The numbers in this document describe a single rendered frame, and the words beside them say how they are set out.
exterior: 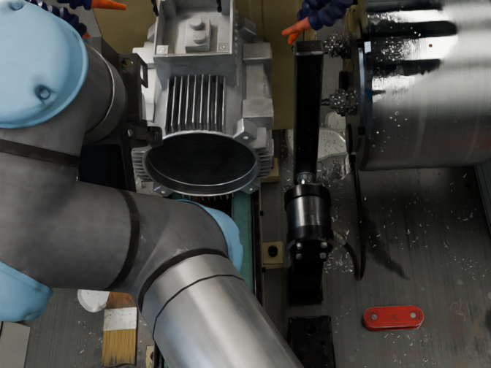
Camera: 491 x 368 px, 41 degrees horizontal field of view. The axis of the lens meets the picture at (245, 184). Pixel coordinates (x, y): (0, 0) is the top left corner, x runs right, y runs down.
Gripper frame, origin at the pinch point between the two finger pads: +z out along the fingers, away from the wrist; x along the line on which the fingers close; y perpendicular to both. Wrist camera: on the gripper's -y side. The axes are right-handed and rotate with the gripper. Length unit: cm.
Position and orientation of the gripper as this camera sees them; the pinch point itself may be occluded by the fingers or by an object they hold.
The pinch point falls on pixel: (133, 147)
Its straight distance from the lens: 73.7
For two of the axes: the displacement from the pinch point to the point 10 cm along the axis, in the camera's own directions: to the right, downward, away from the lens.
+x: -10.0, 0.5, 0.4
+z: 0.4, 0.3, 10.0
